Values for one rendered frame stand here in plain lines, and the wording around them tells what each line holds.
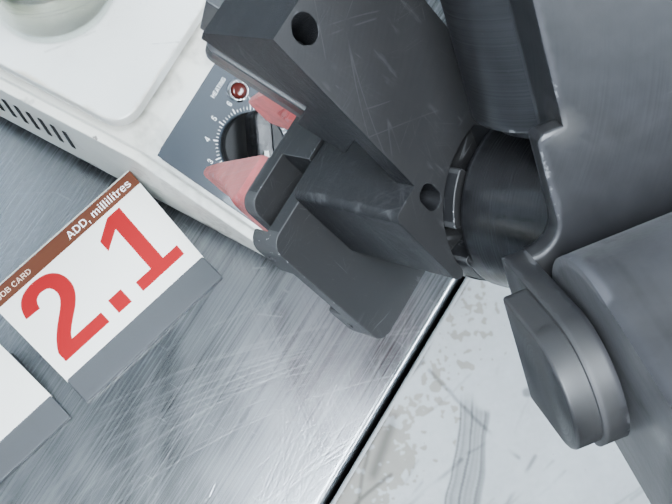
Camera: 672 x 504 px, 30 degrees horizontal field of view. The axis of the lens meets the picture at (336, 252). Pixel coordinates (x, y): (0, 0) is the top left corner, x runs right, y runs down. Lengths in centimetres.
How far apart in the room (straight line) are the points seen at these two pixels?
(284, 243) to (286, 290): 22
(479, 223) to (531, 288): 6
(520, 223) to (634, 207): 4
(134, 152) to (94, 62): 4
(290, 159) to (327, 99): 8
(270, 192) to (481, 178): 9
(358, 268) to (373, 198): 5
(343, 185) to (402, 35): 6
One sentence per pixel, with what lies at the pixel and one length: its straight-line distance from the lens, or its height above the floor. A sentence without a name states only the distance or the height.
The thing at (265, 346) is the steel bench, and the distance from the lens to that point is 62.
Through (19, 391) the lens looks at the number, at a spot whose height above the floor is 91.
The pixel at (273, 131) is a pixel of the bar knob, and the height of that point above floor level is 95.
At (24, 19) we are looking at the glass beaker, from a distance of 57.
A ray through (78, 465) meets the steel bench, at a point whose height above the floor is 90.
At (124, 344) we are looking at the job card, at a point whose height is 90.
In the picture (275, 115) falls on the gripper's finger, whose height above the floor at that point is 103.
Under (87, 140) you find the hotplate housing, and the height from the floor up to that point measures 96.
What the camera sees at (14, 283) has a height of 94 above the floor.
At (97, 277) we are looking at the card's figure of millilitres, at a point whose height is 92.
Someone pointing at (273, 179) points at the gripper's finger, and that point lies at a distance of 43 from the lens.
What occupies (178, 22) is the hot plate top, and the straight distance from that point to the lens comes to 59.
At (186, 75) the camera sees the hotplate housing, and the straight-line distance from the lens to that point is 60.
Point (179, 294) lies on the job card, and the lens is 63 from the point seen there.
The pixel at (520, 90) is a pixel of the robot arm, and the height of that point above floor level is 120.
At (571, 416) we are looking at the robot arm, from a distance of 30.
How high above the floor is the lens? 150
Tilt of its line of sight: 73 degrees down
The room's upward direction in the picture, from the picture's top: 7 degrees counter-clockwise
